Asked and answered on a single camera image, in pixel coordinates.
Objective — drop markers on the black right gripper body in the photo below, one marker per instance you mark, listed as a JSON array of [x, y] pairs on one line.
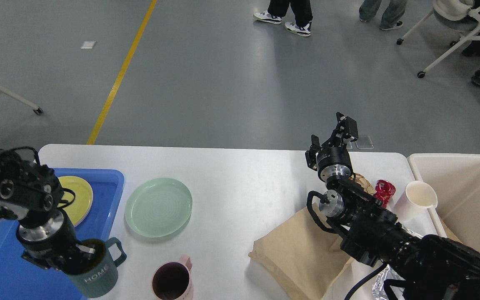
[[333, 160]]

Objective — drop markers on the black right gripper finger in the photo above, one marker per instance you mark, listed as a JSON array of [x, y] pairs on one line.
[[345, 132], [312, 154]]

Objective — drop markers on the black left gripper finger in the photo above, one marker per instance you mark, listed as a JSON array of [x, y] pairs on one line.
[[86, 251]]

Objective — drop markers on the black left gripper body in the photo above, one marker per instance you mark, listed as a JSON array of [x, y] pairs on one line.
[[51, 245]]

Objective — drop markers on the teal HOME mug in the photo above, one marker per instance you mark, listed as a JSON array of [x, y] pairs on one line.
[[95, 277]]

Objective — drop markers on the mint green plate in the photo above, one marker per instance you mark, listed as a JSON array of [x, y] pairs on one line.
[[158, 208]]

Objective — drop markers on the pink HOME mug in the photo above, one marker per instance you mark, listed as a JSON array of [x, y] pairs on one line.
[[173, 280]]

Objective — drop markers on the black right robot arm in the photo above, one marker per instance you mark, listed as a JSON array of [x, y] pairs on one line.
[[430, 268]]

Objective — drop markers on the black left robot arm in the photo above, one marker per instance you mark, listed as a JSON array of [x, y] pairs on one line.
[[32, 194]]

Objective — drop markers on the floor outlet plate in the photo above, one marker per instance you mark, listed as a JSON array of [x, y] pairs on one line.
[[364, 142]]

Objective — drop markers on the yellow plate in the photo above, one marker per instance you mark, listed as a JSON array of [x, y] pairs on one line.
[[77, 205]]

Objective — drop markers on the crumpled brown paper ball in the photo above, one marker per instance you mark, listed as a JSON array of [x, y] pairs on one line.
[[364, 183]]

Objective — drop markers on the red crumpled wrapper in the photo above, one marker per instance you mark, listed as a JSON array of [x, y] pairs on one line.
[[384, 191]]

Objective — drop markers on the blue plastic tray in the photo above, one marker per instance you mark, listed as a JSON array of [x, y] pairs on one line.
[[22, 280]]

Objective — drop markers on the white paper cup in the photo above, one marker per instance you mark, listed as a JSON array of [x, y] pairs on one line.
[[417, 198]]

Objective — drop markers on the brown paper bag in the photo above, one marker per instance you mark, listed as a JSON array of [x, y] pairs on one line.
[[303, 259]]

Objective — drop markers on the person in jeans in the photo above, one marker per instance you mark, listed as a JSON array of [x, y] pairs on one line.
[[391, 17]]

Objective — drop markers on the beige plastic bin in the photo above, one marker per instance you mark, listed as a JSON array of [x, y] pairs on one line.
[[456, 180]]

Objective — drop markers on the crumpled aluminium foil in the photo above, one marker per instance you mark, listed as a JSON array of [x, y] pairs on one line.
[[378, 290]]

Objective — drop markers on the white office chair right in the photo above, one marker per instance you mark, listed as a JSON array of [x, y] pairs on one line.
[[462, 16]]

